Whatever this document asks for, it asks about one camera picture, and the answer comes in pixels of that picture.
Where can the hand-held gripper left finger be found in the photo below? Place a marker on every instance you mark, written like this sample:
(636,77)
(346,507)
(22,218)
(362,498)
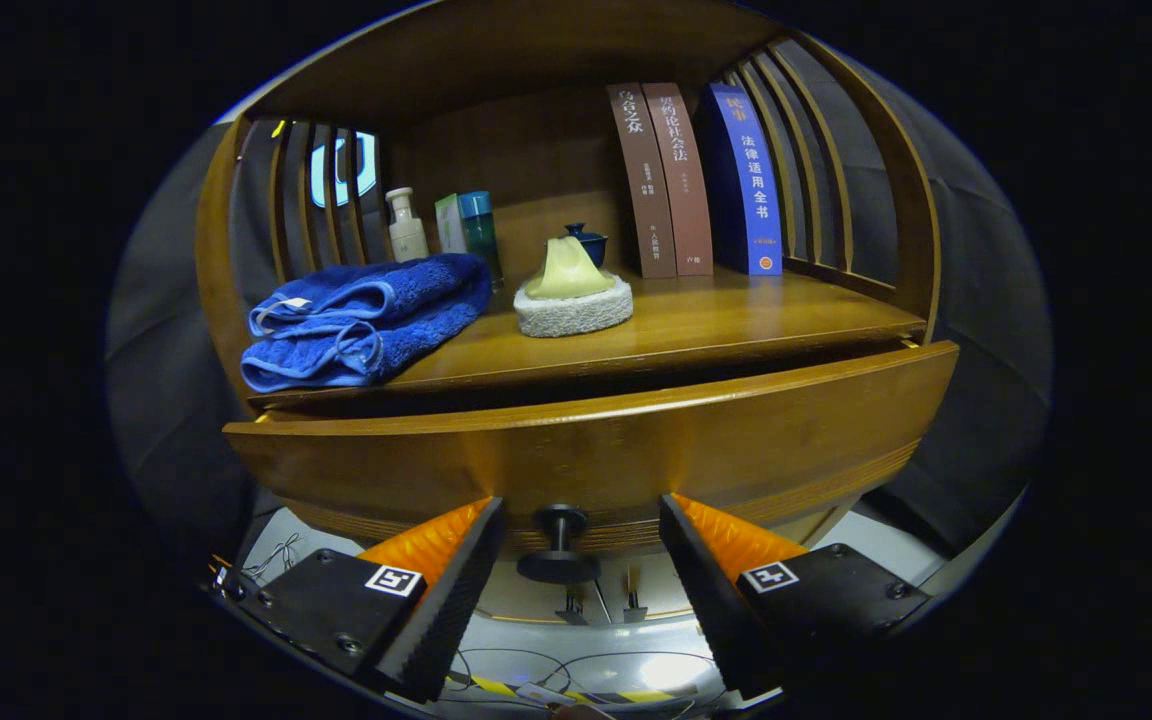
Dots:
(451,600)

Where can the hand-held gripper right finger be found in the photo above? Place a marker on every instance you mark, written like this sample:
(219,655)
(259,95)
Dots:
(711,600)

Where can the wooden drawer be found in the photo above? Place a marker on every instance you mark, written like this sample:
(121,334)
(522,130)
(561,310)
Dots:
(586,450)

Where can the wooden cabinet door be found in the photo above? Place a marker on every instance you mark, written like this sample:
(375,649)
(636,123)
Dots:
(656,600)
(546,603)

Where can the wooden countertop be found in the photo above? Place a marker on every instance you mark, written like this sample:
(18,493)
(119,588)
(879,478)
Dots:
(716,320)

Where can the wooden cabinet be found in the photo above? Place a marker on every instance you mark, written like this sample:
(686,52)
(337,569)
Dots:
(536,150)

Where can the yellow black striped tape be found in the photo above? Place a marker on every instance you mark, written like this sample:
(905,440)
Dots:
(496,687)

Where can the blue folded towel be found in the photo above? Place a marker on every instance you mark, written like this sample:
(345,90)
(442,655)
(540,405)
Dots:
(366,300)

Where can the white pump bottle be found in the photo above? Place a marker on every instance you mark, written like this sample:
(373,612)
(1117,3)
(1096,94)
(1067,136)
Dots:
(407,235)

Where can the white green tube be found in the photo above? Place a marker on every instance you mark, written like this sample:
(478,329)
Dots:
(449,228)

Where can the teal capped bottle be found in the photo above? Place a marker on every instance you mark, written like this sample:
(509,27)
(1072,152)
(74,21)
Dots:
(479,225)

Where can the blue lidded teacup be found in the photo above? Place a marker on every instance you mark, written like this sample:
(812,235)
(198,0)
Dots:
(591,243)

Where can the reddish brown book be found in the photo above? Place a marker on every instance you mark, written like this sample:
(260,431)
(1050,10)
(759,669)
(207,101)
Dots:
(681,190)

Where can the dark brown book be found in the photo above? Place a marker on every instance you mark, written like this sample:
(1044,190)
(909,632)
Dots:
(644,190)

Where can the blue book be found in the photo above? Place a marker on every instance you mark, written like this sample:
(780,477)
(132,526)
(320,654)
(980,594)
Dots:
(748,180)

